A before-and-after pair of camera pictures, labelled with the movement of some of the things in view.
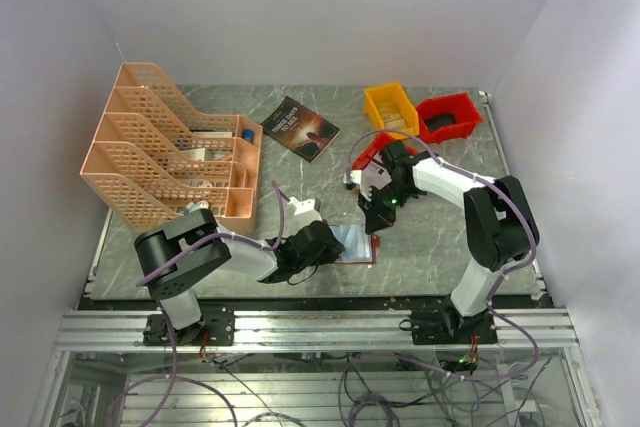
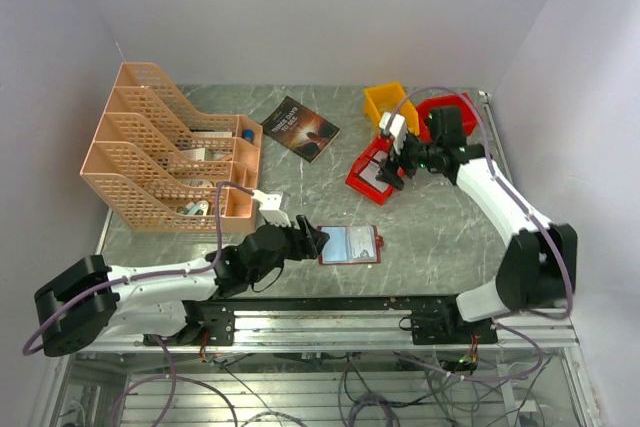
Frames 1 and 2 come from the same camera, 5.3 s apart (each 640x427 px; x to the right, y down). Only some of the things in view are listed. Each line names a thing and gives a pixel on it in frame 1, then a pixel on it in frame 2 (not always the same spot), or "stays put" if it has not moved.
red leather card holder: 360,246 stays put
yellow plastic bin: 390,108 stays put
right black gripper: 375,217 → 390,166
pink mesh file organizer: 155,159 stays put
